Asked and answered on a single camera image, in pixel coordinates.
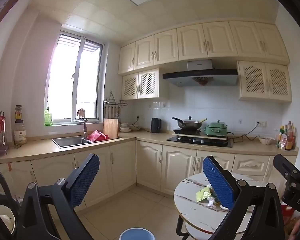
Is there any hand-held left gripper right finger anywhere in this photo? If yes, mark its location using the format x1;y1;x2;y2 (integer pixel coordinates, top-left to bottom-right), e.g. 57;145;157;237
202;156;286;240

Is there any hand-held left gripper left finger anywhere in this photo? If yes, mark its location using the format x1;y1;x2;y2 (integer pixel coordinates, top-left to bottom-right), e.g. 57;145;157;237
16;153;100;240

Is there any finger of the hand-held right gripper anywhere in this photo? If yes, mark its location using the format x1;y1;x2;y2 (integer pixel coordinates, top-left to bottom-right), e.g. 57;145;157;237
273;154;300;181

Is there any blue plastic bucket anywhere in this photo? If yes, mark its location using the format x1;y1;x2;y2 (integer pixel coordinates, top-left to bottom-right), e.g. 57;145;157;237
119;227;155;240

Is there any person's right hand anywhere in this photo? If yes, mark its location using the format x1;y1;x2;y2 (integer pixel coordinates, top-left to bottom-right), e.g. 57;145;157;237
289;216;300;240

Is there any red printed snack bag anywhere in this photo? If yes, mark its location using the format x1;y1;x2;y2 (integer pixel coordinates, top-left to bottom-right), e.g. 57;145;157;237
281;204;300;240

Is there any pale green snack packet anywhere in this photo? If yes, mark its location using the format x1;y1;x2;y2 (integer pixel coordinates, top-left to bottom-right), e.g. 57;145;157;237
195;187;212;202

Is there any cluster of condiment bottles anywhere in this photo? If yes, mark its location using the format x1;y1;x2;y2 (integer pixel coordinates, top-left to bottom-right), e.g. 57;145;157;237
277;121;297;151

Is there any round marble table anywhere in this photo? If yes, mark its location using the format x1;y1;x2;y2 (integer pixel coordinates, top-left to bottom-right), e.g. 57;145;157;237
174;172;284;240

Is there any steel kitchen sink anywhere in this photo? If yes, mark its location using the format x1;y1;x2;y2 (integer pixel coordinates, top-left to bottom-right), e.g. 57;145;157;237
52;135;92;148

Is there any red plastic dish basket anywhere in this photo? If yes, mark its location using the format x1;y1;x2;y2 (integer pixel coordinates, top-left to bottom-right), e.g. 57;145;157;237
87;130;110;142

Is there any black gas stove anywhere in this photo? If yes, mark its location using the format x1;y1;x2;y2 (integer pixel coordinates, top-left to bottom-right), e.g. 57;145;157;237
166;136;233;148

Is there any steel kitchen faucet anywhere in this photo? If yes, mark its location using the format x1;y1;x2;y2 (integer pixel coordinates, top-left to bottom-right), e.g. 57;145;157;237
75;108;88;140

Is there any green electric cooker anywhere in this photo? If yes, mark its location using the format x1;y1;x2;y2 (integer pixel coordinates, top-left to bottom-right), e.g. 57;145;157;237
205;120;228;137

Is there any wooden cutting board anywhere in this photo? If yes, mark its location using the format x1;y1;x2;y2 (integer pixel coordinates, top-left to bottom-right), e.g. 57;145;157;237
103;118;119;139

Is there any black induction cooker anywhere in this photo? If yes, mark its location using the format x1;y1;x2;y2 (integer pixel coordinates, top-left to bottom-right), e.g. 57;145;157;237
173;128;205;135

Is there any cream kitchen base cabinet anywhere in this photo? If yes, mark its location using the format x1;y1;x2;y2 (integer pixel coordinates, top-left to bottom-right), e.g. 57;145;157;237
0;131;299;209

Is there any black wok with lid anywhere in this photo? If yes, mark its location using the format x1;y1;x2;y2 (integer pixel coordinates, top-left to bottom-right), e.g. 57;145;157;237
172;116;207;130

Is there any green plastic bottle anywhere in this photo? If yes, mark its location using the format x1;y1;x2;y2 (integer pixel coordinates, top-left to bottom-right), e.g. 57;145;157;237
44;109;53;127

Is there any cream lattice door cabinet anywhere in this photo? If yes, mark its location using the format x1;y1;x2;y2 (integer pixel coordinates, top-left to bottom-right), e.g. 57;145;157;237
237;60;292;103
122;68;169;100

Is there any black electric kettle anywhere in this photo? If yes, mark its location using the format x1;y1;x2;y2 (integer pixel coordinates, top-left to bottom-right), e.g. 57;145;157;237
151;118;162;134

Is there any white round object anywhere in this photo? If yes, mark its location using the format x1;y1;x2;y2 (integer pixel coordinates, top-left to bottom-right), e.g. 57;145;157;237
0;205;15;236

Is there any brown sauce bottle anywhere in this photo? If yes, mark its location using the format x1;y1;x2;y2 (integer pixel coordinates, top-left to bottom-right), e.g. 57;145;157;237
14;105;23;123

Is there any sliding glass window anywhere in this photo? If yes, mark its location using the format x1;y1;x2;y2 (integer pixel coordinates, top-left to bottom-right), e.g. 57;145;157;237
45;30;105;126

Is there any black range hood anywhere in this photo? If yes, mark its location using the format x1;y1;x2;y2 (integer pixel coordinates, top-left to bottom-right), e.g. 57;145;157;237
162;59;239;87

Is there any black power cable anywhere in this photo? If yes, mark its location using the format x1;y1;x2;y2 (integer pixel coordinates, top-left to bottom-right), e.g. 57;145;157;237
227;123;261;143

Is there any black kettle cable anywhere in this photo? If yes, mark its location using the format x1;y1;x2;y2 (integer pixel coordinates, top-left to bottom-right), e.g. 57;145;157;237
130;117;152;133

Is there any wall utensil hanging rack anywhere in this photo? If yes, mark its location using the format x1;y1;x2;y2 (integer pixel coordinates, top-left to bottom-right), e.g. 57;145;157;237
104;92;128;120

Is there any black curved frame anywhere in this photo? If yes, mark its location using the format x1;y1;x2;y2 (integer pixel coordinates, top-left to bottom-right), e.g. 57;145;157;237
0;160;20;240

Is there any cream upper wall cabinet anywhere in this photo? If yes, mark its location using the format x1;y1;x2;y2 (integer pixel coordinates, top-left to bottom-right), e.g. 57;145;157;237
118;21;290;75

